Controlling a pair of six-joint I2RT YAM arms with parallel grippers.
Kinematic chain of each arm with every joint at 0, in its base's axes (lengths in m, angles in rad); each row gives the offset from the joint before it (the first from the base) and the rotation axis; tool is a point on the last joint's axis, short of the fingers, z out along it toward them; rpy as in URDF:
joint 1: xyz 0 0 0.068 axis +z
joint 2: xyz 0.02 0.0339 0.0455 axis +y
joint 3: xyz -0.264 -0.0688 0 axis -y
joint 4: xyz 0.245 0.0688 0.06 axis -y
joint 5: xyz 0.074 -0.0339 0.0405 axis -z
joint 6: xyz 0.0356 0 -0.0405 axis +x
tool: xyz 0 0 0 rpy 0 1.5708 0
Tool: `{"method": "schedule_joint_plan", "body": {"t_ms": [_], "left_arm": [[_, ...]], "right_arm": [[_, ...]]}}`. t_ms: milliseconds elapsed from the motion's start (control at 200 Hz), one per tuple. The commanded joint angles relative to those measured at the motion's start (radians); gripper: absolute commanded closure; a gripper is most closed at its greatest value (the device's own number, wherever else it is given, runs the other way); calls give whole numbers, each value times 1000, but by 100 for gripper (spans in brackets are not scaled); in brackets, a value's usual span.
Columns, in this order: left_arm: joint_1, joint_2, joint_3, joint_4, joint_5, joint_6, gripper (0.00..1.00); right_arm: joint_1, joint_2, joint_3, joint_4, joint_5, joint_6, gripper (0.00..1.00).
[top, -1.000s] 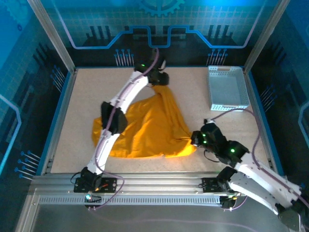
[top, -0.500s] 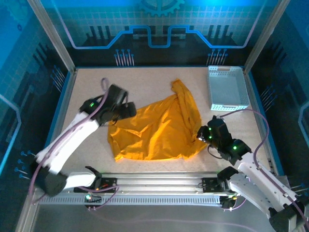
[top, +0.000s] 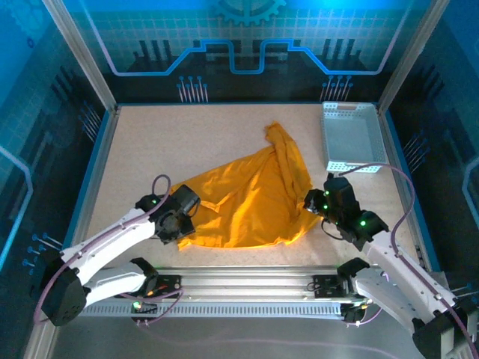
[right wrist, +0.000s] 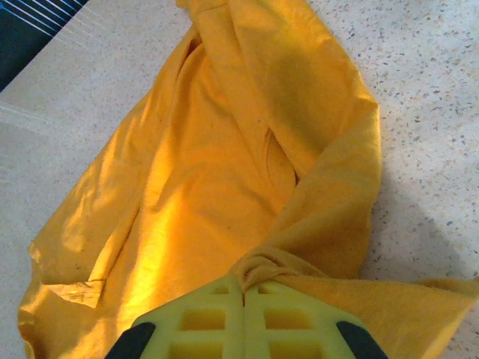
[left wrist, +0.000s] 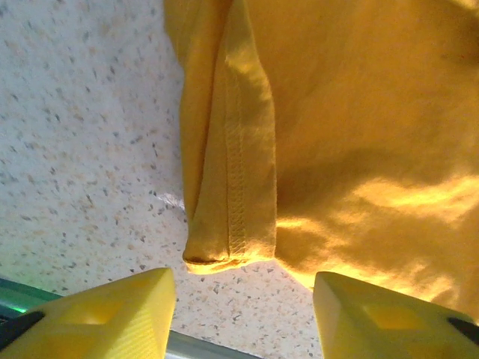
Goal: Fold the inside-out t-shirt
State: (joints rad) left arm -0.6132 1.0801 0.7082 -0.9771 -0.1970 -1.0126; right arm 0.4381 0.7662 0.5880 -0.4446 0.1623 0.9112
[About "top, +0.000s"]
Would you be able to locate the white perforated plastic basket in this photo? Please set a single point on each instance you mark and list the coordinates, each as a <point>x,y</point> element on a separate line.
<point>351,134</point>

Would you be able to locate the aluminium side rail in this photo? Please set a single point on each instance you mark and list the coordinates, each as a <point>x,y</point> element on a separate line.
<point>103,149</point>
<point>393,149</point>

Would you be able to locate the aluminium frame post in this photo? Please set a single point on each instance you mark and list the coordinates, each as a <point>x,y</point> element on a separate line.
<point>412,56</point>
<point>80,56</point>

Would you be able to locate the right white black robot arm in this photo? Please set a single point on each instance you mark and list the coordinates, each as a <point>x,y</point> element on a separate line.
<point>404,273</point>

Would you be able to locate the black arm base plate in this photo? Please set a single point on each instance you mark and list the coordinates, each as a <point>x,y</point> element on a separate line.
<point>325,286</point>
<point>172,286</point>

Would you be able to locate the grey metal panel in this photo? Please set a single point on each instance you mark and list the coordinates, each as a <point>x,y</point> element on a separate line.
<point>224,329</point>

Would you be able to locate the orange t-shirt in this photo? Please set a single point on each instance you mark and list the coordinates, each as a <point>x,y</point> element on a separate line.
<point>254,202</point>

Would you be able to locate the black controller box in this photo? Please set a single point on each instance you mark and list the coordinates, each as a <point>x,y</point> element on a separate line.
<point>351,315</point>
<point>147,308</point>

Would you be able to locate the aluminium frame beam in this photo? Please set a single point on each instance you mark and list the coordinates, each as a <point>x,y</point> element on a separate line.
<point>247,280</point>

